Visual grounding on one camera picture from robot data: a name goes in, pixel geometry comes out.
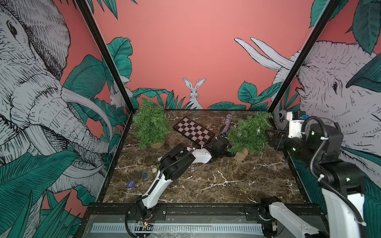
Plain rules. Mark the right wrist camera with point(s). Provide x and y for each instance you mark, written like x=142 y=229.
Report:
x=296 y=119

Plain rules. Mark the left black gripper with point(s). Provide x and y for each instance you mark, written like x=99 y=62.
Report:
x=230 y=153

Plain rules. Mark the white slotted cable duct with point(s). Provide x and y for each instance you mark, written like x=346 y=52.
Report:
x=158 y=228

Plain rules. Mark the small christmas tree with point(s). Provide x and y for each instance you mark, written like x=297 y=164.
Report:
x=151 y=124
x=249 y=136

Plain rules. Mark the dark blue round lid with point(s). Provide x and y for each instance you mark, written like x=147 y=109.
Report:
x=131 y=184

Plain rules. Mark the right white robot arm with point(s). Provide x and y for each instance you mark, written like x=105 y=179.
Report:
x=342 y=185

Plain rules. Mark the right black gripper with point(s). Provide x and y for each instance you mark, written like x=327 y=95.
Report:
x=283 y=137

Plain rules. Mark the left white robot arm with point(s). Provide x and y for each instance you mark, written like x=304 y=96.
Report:
x=172 y=166

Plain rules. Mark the brown checkered chess board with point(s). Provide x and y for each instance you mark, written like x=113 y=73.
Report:
x=193 y=131

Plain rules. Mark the purple glitter tube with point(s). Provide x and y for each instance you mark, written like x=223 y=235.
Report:
x=227 y=123

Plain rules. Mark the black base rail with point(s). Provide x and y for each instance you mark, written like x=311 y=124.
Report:
x=250 y=211

